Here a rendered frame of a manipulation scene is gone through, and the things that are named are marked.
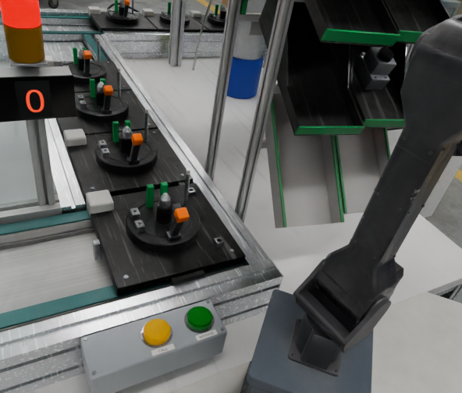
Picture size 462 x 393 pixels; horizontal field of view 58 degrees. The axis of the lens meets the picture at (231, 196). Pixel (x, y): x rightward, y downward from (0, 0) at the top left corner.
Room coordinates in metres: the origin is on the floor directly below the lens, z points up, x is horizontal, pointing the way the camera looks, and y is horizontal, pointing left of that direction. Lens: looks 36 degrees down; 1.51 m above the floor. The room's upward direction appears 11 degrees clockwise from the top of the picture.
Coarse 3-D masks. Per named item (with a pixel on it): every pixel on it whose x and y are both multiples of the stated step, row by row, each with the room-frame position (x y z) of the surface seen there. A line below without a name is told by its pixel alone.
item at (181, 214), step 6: (174, 204) 0.55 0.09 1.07; (174, 210) 0.54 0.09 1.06; (180, 210) 0.53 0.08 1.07; (186, 210) 0.54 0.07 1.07; (180, 216) 0.52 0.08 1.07; (186, 216) 0.53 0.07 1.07; (174, 222) 0.54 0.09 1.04; (180, 222) 0.53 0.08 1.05; (174, 228) 0.54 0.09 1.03; (180, 228) 0.54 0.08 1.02; (174, 234) 0.54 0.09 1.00
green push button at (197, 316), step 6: (198, 306) 0.42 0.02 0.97; (192, 312) 0.41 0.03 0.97; (198, 312) 0.41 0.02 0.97; (204, 312) 0.42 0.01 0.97; (210, 312) 0.42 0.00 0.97; (192, 318) 0.40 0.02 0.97; (198, 318) 0.40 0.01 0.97; (204, 318) 0.41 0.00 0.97; (210, 318) 0.41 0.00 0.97; (192, 324) 0.39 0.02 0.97; (198, 324) 0.39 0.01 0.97; (204, 324) 0.39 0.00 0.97; (210, 324) 0.40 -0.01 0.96; (198, 330) 0.39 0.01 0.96
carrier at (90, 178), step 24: (72, 144) 0.81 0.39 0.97; (96, 144) 0.84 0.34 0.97; (120, 144) 0.80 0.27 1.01; (144, 144) 0.85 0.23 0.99; (168, 144) 0.90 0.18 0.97; (96, 168) 0.74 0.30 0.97; (120, 168) 0.74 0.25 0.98; (144, 168) 0.77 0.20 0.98; (168, 168) 0.80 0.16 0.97; (120, 192) 0.68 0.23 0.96
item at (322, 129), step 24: (264, 24) 0.85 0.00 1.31; (312, 24) 0.93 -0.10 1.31; (288, 48) 0.75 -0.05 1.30; (312, 48) 0.86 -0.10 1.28; (336, 48) 0.83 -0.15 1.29; (288, 72) 0.78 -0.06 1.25; (312, 72) 0.80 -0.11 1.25; (336, 72) 0.81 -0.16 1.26; (288, 96) 0.70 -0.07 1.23; (312, 96) 0.75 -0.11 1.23; (336, 96) 0.77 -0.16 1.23; (312, 120) 0.69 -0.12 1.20; (336, 120) 0.71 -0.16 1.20; (360, 120) 0.71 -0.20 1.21
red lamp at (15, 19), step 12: (0, 0) 0.57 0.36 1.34; (12, 0) 0.57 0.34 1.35; (24, 0) 0.57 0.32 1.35; (36, 0) 0.59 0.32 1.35; (12, 12) 0.57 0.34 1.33; (24, 12) 0.57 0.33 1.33; (36, 12) 0.59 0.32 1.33; (12, 24) 0.57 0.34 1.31; (24, 24) 0.57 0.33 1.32; (36, 24) 0.58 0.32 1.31
